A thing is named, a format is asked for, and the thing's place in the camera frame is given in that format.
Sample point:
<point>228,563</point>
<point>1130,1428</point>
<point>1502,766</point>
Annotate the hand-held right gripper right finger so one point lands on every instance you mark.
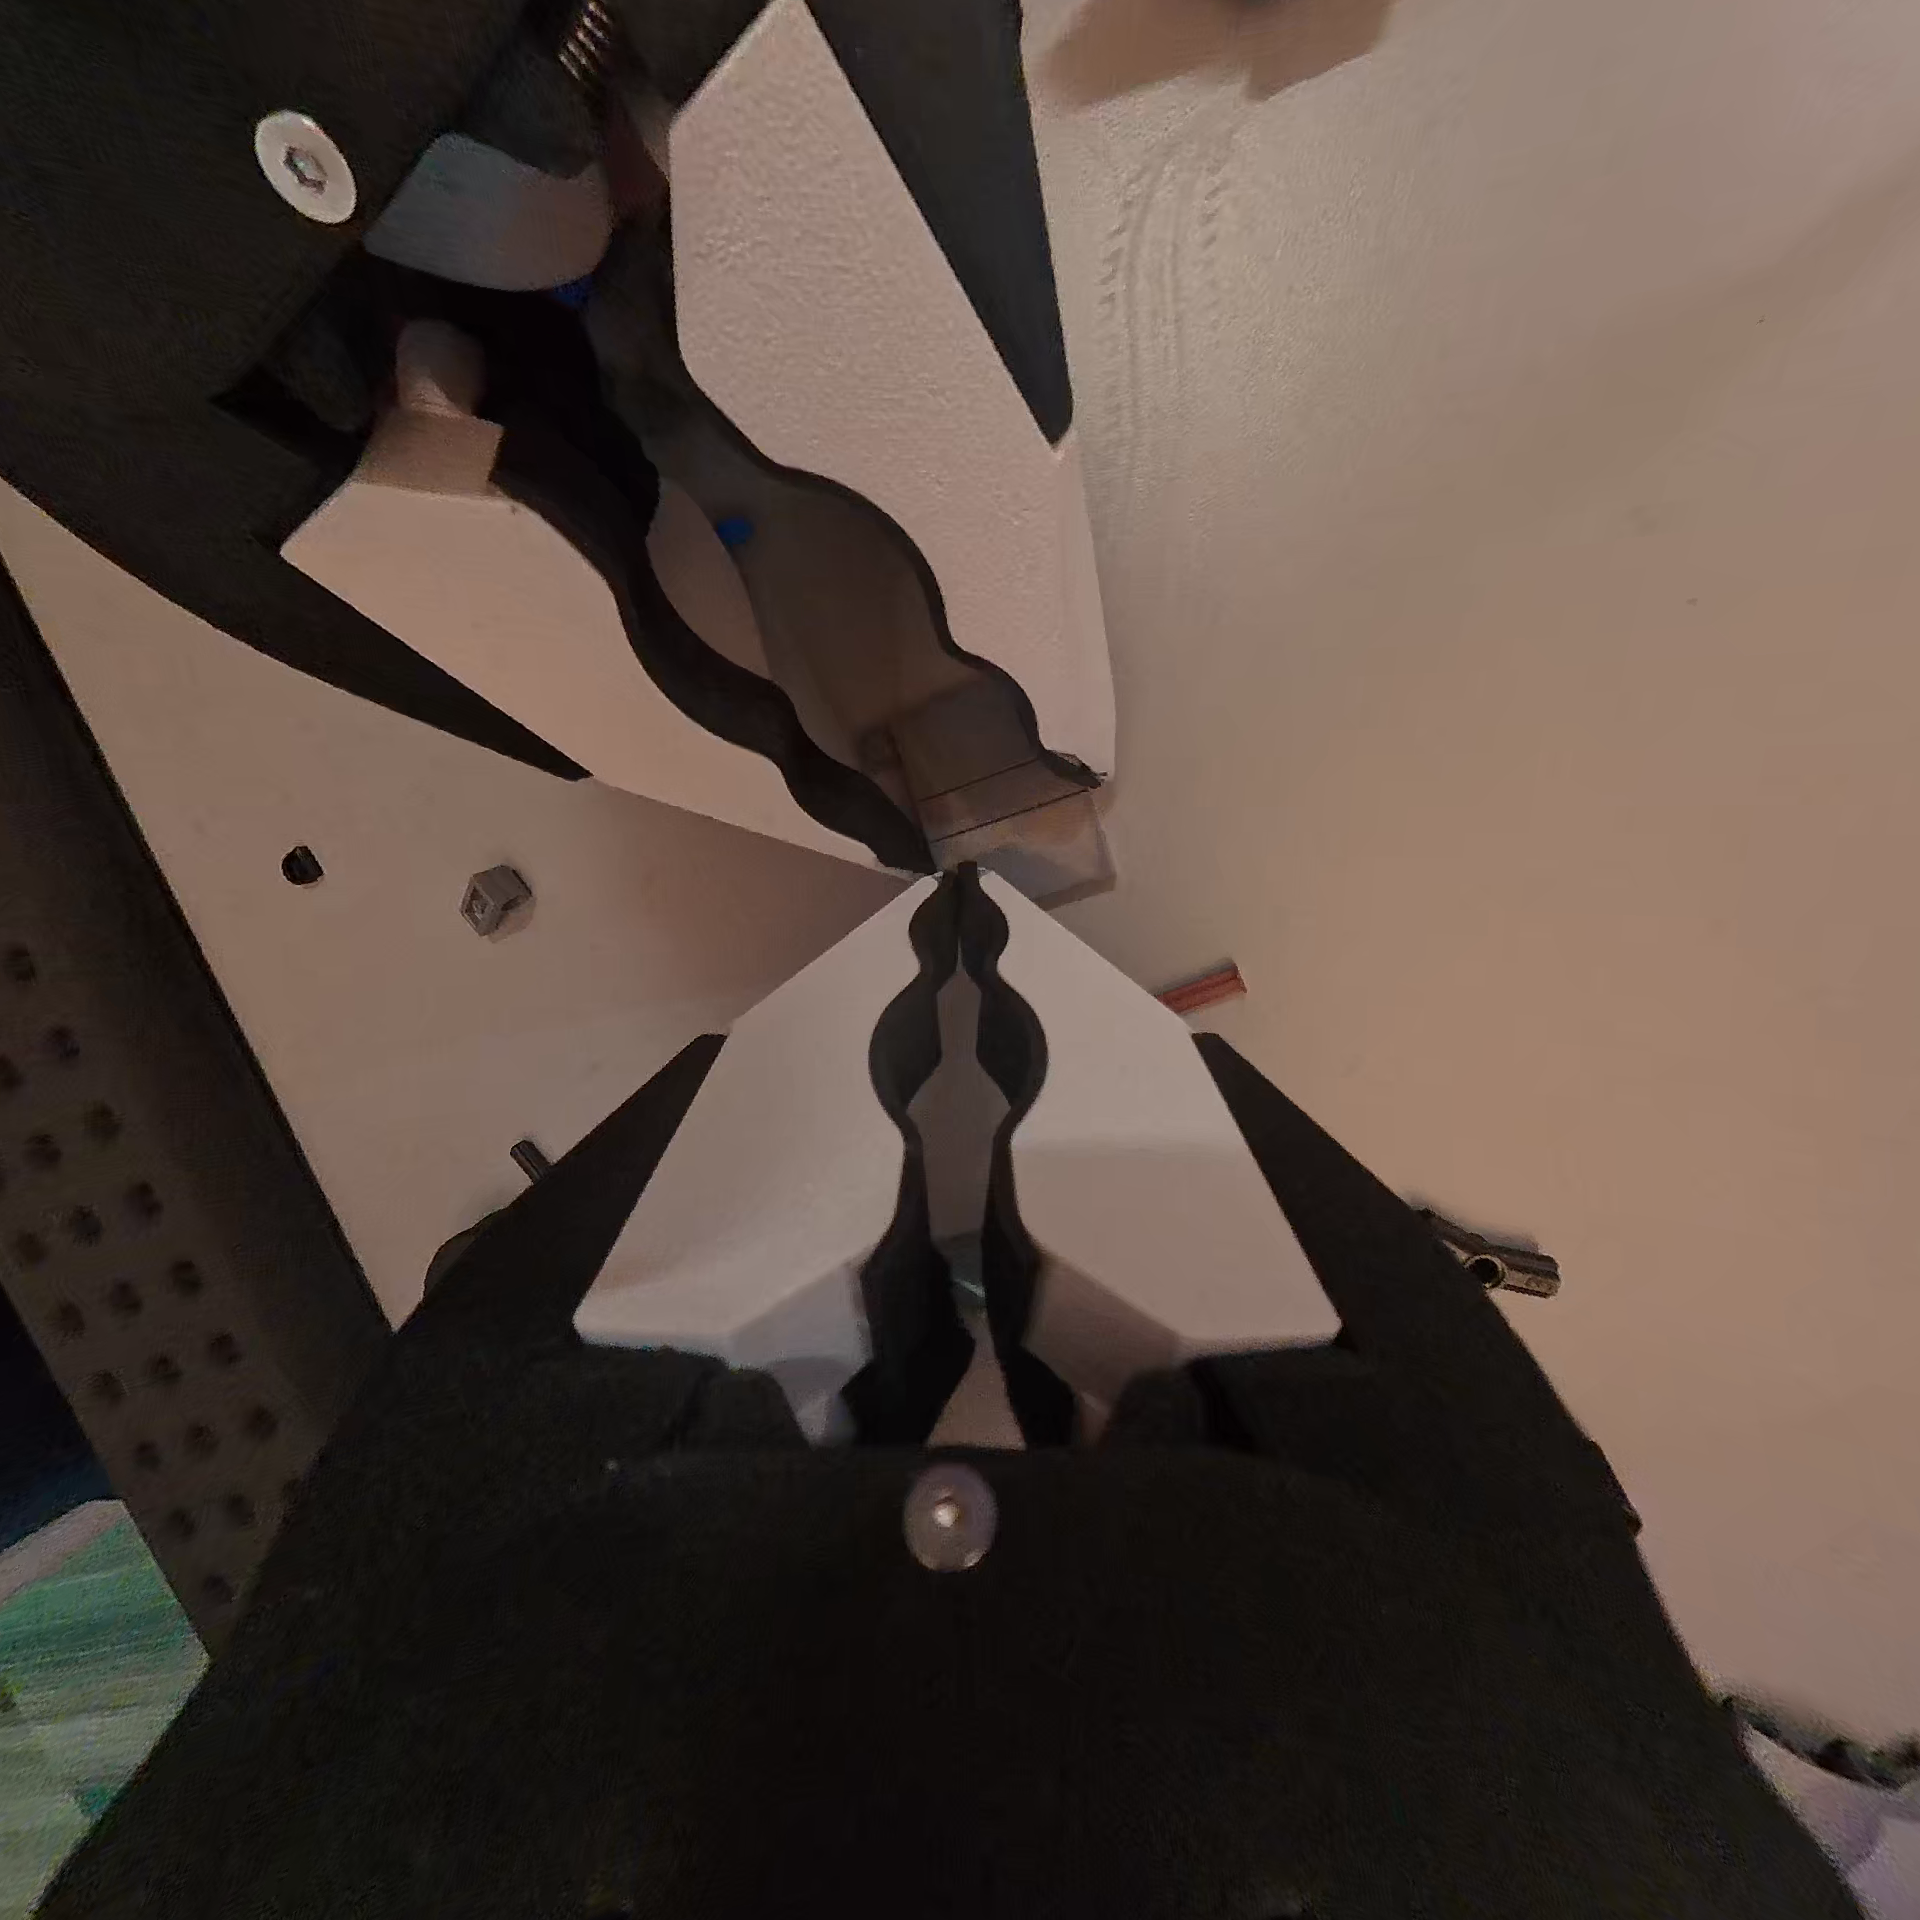
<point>1170,1201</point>

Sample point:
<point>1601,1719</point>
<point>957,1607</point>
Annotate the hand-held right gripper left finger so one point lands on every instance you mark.
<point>721,1201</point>

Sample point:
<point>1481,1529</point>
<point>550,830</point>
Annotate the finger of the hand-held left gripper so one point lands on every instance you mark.
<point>480,601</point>
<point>872,300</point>

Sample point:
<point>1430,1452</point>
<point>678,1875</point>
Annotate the pile of dark lego pieces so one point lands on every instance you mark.
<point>1493,1260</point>

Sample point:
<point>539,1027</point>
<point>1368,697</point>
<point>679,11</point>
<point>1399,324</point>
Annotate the dark grey wide lego tile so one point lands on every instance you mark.
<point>1021,809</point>

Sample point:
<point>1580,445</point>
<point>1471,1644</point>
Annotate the brown lego axle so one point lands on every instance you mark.
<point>1202,991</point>

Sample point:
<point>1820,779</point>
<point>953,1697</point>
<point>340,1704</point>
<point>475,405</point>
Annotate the black lego tyre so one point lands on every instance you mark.
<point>450,1253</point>

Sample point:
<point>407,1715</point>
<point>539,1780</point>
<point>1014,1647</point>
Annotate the black perforated panel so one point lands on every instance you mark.
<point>135,1201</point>

